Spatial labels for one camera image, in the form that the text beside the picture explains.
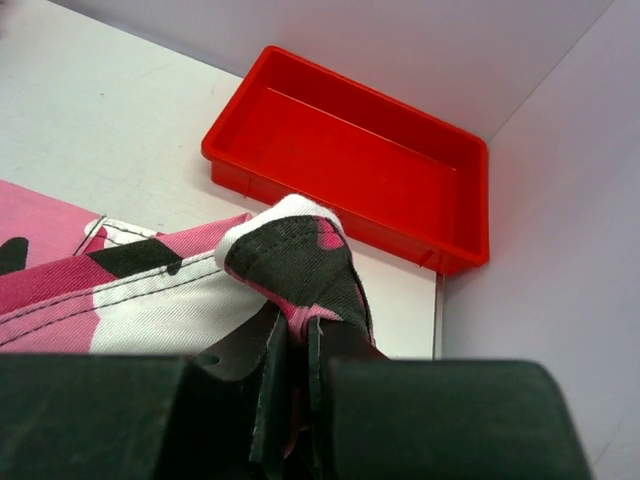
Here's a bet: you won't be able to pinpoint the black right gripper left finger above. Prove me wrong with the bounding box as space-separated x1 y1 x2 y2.
1 303 288 479

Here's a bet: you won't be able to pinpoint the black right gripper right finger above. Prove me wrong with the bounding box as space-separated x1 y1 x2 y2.
308 318 591 479

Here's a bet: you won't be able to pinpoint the pink camo trousers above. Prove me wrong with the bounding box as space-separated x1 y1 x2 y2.
1 182 375 455

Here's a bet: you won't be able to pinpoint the red plastic tray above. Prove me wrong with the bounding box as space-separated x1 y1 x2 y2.
201 46 490 275

